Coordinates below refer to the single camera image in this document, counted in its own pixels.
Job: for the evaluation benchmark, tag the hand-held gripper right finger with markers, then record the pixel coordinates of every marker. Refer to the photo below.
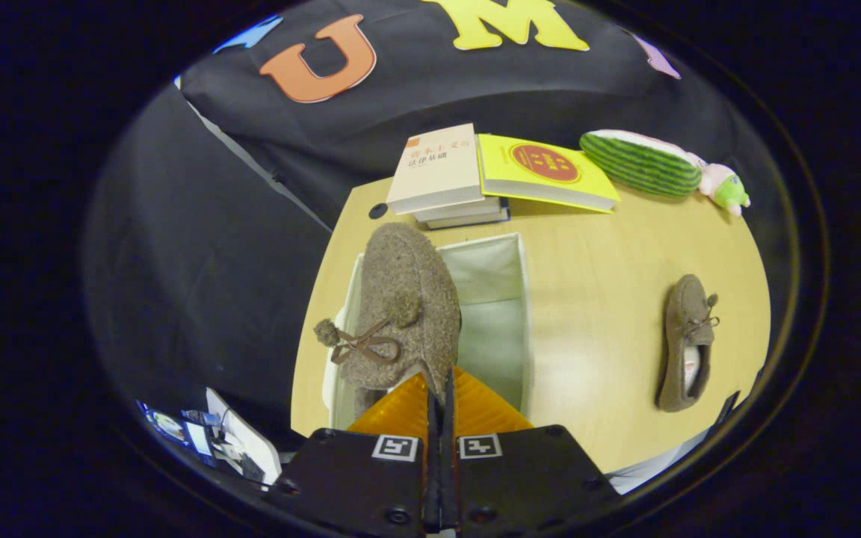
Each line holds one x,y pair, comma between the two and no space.
528,478

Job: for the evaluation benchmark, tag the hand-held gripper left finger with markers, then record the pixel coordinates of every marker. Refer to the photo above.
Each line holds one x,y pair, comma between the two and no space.
356,478

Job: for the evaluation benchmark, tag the grey fabric storage box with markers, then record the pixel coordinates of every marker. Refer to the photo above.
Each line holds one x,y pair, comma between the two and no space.
490,329

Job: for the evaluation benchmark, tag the brown fuzzy shoe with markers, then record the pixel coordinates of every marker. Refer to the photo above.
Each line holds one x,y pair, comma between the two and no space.
681,321
400,299

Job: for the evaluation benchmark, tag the white paper sheet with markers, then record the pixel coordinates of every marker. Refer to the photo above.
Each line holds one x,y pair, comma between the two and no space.
247,441

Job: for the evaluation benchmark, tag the blue and white packets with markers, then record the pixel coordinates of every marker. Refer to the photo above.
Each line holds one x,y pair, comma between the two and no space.
176,430

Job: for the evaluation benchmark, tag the black desk grommet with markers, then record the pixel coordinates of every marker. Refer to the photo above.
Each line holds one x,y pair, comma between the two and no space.
378,211

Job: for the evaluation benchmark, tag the white book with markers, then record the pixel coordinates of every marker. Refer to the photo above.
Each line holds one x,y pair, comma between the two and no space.
457,209

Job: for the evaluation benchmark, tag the yellow book with red circle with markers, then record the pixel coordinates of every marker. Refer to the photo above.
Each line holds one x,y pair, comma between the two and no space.
542,172

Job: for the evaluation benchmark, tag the beige book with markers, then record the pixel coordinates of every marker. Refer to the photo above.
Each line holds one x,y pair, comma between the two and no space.
434,168

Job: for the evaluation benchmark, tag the watermelon slice plush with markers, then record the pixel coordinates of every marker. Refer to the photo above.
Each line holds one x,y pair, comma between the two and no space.
640,164

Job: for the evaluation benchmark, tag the pink and green plush toy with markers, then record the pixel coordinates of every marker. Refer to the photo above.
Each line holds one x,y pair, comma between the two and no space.
726,190

